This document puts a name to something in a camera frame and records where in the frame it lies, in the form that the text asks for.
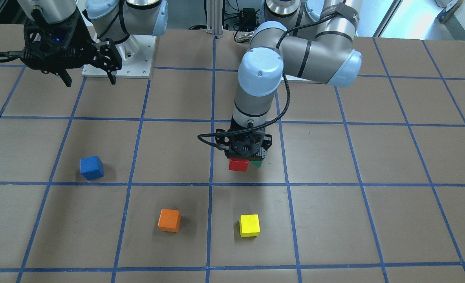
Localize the orange wooden block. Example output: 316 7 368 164
157 208 181 233

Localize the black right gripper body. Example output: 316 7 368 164
22 10 123 77

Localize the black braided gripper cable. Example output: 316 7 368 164
197 12 349 152

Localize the blue wooden block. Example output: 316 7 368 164
79 156 104 180

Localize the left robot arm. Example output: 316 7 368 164
211 0 363 161

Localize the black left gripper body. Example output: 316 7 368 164
215 129 273 161

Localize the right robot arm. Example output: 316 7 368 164
19 0 168 87

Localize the yellow wooden block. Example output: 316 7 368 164
239 214 260 237

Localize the red wooden block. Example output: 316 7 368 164
229 158 250 172

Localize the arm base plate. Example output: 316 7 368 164
82 32 157 79

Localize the green wooden block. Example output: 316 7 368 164
250 159 264 168

